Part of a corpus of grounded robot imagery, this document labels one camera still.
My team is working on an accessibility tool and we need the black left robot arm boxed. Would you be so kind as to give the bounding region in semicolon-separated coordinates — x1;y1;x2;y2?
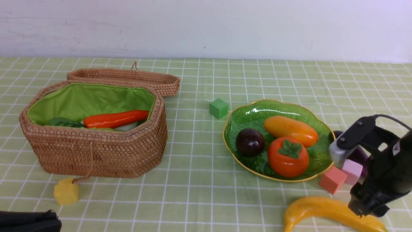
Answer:
0;210;62;232

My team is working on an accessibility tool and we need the yellow toy banana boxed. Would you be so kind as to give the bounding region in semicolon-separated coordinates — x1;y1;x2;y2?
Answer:
284;196;388;232

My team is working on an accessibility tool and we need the dark purple toy plum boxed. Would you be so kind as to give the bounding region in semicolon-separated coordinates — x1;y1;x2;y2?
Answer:
235;128;266;157

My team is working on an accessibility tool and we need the yellow block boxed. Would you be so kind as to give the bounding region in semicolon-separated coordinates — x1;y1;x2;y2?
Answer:
53;177;79;206

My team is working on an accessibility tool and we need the woven rattan basket lid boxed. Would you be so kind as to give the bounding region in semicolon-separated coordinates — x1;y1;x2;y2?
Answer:
67;62;181;96

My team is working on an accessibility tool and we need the orange toy persimmon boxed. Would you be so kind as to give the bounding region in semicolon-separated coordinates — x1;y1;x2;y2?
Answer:
267;137;309;178

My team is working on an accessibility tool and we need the green cube block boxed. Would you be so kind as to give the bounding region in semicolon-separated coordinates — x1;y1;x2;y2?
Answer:
209;98;229;120

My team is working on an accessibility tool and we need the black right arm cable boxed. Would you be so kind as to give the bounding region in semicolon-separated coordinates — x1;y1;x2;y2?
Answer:
373;114;412;131

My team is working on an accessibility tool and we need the pink cube block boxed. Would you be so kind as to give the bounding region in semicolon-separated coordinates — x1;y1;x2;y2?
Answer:
342;159;363;186

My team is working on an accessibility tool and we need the orange yellow toy mango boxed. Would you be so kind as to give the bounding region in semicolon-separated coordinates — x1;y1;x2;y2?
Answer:
263;116;318;147

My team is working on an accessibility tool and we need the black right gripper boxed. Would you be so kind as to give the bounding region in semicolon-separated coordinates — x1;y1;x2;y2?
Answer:
348;175;396;218

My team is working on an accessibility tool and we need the green leaf-shaped glass plate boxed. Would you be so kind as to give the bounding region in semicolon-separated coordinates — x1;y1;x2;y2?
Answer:
223;99;336;183

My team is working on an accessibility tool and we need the coral orange cube block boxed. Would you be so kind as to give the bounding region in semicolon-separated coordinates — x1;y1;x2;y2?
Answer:
319;166;347;195

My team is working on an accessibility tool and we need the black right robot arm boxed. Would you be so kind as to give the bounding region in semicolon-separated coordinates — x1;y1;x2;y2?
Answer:
348;131;411;218

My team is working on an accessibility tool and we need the purple toy eggplant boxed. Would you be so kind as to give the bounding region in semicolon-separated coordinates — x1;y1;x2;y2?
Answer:
329;130;369;180

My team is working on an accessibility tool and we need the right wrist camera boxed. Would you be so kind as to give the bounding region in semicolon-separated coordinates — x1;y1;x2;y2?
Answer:
329;114;400;168

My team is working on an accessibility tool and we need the green toy cucumber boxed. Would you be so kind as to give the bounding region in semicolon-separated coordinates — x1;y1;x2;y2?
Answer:
90;128;118;131

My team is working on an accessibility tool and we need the white toy radish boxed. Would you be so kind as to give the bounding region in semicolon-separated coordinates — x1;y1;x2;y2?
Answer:
49;117;139;131

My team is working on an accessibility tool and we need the woven rattan basket green lining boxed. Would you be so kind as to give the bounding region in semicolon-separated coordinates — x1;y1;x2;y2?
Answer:
19;81;168;179

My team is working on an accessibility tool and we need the red toy chili pepper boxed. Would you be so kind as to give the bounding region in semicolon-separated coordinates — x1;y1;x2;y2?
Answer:
82;110;150;129

